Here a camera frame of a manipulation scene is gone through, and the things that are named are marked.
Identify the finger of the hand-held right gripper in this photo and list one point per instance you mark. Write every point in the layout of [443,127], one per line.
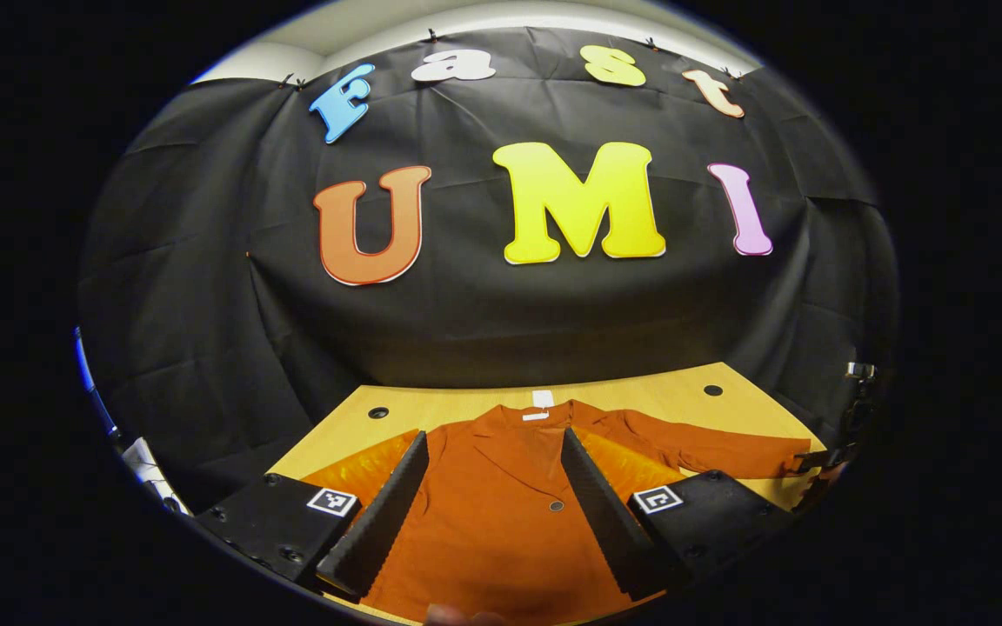
[823,457]

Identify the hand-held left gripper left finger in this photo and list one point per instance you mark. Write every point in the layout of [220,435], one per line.
[384,522]

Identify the black backdrop cloth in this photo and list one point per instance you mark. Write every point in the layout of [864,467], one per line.
[466,322]

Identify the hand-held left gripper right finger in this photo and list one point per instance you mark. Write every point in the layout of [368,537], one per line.
[605,522]

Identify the computer monitor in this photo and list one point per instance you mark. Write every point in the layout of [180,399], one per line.
[83,365]

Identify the white side desk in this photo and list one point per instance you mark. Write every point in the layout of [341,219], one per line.
[146,469]

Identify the rust orange buttoned garment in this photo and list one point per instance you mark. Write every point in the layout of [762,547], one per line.
[492,522]

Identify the black round table grommet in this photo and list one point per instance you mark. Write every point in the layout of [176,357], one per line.
[377,412]
[712,390]

